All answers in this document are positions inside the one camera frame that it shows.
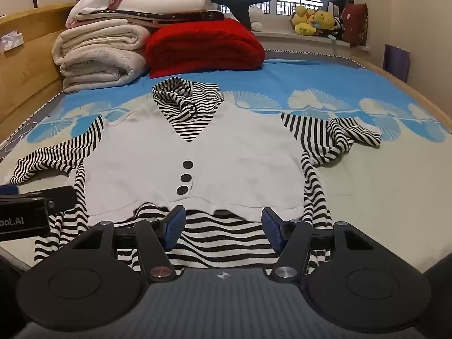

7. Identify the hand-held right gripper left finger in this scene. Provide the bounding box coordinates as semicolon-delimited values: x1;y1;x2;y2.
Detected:
71;205;186;283

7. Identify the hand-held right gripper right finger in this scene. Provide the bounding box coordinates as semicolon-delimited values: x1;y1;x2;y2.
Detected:
261;208;380;283

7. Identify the black white striped shirt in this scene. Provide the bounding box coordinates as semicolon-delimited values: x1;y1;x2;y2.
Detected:
10;77;383;276

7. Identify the blue white printed bed sheet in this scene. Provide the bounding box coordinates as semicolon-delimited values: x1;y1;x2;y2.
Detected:
0;56;452;272

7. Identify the wooden headboard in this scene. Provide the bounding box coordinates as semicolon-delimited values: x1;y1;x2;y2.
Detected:
0;3;85;142

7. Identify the cream fleece folded blanket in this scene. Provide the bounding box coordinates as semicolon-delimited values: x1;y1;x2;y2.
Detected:
60;49;149;94

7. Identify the white tissue pack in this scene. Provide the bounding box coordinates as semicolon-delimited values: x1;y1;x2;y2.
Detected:
0;32;25;53

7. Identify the white folded blanket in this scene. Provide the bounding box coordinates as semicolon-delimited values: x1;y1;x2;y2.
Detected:
53;19;152;65

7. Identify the red folded blanket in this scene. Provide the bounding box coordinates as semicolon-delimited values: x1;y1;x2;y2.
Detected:
144;18;266;79

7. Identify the white windowsill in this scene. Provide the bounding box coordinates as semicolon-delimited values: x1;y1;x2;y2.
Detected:
254;30;371;55

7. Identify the purple box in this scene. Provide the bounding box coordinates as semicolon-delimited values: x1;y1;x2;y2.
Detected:
383;44;411;82

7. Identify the dark patterned folded cloth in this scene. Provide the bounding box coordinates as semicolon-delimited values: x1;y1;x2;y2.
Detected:
78;10;225;29

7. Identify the yellow plush toy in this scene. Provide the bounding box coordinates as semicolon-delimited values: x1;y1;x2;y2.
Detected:
290;5;316;36
312;10;336;38

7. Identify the white plush toy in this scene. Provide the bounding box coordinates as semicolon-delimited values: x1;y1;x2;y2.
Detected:
249;6;264;31

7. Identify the white folded duvet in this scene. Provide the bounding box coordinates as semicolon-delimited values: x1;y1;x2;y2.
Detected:
76;0;212;22

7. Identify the dark red cushion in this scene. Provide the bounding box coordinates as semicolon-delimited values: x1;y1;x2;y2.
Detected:
341;3;368;48

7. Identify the black balcony railing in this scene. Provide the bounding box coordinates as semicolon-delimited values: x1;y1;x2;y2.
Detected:
275;0;323;16

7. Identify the wooden bed frame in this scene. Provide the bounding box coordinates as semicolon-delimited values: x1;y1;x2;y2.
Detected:
349;55;452;128

